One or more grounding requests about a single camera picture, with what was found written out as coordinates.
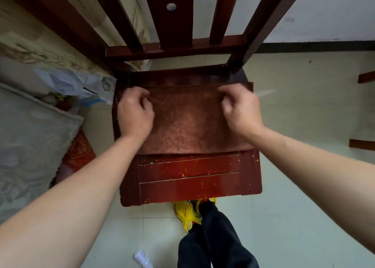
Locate yellow shoe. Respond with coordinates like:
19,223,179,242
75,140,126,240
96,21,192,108
173,200,203,234
196,197,218,208

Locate brown wooden furniture rail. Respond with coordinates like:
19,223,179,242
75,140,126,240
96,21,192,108
358,71,375,84
349,139,375,152

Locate person's right hand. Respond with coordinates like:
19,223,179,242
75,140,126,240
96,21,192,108
218,83,265,137

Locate red patterned cloth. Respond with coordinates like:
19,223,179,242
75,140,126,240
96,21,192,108
54,130,97,185

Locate beige patterned bed sheet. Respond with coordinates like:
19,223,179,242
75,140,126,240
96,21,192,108
0,0,150,75

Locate black trousers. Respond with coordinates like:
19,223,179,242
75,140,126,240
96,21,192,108
177,201,260,268

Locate person's left hand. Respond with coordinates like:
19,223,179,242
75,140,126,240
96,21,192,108
117,86,155,142

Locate white plastic bag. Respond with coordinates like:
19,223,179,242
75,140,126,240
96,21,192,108
33,68,117,105

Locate small white packet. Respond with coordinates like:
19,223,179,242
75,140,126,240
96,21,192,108
133,249,154,268

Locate person's left forearm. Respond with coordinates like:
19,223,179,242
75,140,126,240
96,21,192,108
0,134,147,268

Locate person's right forearm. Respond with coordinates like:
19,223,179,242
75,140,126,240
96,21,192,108
248,126,375,255

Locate grey patterned quilt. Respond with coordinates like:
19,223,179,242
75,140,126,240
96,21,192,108
0,83,85,225

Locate red wooden chair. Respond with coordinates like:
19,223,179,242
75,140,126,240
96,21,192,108
4,0,310,207

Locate brown fuzzy seat cloth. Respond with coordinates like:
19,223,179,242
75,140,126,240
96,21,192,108
129,82,254,155

